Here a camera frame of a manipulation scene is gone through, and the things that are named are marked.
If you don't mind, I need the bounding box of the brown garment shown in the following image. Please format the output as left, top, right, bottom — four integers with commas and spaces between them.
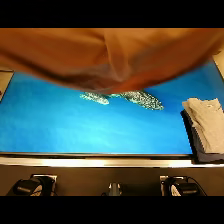
0, 27, 224, 96

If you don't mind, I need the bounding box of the grey garment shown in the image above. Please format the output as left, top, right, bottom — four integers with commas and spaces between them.
181, 97, 224, 155

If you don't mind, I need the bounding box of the silver frame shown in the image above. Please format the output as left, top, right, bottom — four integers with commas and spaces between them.
0, 152, 224, 197

